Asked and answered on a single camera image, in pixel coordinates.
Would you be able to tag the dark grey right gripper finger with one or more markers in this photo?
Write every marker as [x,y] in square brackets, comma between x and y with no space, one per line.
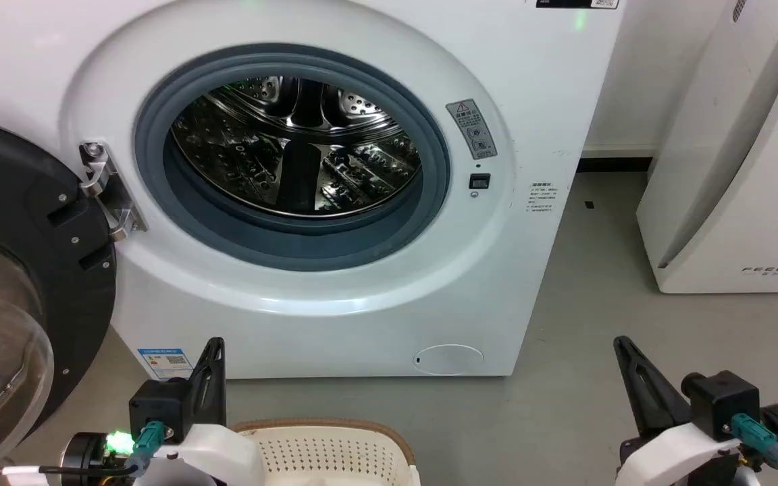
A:
[649,391]

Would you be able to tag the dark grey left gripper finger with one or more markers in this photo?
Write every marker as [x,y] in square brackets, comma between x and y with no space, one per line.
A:
[212,385]

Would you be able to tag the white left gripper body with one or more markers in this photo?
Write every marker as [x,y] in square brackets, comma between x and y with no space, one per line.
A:
[227,455]

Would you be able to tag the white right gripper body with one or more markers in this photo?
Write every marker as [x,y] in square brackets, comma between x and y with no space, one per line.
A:
[679,455]

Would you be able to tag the black round washer door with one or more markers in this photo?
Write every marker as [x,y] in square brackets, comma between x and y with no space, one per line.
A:
[71,283]

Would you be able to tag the stainless steel washing machine drum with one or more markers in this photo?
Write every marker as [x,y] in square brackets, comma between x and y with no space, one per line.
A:
[240,155]

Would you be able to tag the blue energy label sticker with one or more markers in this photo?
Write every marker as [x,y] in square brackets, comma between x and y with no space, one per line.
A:
[166,364]

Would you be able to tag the cream perforated laundry basket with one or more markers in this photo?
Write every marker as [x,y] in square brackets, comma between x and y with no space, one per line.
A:
[328,455]

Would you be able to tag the black left gripper motor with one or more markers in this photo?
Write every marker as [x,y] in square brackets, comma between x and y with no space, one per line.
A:
[84,459]

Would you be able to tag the grey rubber door gasket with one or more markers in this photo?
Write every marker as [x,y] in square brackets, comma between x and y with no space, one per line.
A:
[294,247]

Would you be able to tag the white front-load washing machine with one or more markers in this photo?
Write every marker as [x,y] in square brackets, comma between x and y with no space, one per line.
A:
[497,304]

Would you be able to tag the oval filter access cover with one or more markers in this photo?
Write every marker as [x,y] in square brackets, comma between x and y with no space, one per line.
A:
[448,360]

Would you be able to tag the white air purifier appliance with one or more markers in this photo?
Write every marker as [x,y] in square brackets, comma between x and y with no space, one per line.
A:
[733,202]

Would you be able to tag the silver metal door hinge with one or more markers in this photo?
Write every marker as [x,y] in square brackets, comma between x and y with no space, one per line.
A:
[109,196]

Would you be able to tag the small printed text sticker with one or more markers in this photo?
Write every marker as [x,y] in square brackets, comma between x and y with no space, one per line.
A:
[541,197]

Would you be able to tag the grey warning sticker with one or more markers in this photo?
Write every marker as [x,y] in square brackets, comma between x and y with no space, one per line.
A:
[473,129]

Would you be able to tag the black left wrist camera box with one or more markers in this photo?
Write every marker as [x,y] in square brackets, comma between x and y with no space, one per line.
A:
[159,405]

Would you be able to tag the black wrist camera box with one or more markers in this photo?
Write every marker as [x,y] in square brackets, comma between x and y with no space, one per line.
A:
[159,405]
[723,401]

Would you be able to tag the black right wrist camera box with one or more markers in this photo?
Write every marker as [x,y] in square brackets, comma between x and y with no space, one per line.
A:
[723,401]

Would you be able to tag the black wall baseboard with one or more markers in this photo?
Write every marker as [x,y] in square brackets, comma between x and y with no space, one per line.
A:
[615,165]

